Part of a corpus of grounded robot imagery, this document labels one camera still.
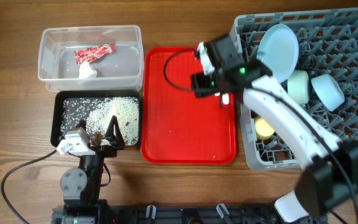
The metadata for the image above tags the white plastic fork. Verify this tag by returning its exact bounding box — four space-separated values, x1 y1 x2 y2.
221 93 230 106

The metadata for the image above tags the rice and brown food waste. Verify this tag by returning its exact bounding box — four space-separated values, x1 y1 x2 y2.
58 96 139 146

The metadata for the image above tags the white napkin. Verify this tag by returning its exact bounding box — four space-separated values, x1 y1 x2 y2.
79 62 98 78

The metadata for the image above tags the large light blue plate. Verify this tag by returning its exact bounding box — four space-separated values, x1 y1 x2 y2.
256 24 299 83

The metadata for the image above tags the yellow plastic cup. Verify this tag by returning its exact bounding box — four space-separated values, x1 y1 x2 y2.
254 116 275 140

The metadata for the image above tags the red snack wrapper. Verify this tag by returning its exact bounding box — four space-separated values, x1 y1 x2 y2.
74 43 115 65

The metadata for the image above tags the mint green bowl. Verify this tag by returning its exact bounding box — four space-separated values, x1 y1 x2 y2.
287 70 310 105

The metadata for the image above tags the small light blue bowl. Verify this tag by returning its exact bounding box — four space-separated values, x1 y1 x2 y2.
311 74 345 111

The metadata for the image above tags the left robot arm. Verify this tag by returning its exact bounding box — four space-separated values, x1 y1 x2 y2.
51 116 125 224

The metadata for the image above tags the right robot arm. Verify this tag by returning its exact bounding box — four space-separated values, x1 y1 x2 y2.
191 60 358 223

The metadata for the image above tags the grey dishwasher rack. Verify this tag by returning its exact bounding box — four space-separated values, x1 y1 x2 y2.
227 7 358 171

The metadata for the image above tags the black plastic tray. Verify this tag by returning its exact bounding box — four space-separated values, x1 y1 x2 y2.
50 90 142 147

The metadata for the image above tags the red serving tray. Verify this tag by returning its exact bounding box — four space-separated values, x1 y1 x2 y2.
140 47 237 165

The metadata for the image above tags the clear plastic bin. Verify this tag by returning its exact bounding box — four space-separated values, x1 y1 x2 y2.
38 25 144 92

